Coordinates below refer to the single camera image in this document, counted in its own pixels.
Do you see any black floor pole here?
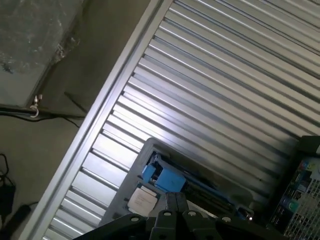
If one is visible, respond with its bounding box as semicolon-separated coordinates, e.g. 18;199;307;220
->
0;104;87;124

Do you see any computer case rear panel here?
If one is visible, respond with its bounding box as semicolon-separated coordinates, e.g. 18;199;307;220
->
264;134;320;240

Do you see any grey plastic parts rack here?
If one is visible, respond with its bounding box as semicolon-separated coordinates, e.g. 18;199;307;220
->
99;137;256;227

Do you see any metal hook clamp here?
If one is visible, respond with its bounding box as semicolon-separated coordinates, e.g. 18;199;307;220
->
29;94;44;119

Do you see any black floor cable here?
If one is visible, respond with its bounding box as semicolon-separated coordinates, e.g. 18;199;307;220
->
0;152;17;226

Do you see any black power adapter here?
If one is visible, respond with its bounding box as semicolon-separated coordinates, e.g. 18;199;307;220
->
11;204;33;227

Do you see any clear plastic sheet panel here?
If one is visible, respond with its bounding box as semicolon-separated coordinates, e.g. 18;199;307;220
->
0;0;85;109

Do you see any long black and blue card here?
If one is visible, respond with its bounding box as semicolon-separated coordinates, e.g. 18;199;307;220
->
183;172;242;213

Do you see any blue plastic connector block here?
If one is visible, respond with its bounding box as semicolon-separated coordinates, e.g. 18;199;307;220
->
141;154;187;194

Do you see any silver CPU chip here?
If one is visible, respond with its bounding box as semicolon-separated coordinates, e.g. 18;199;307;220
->
126;186;161;214

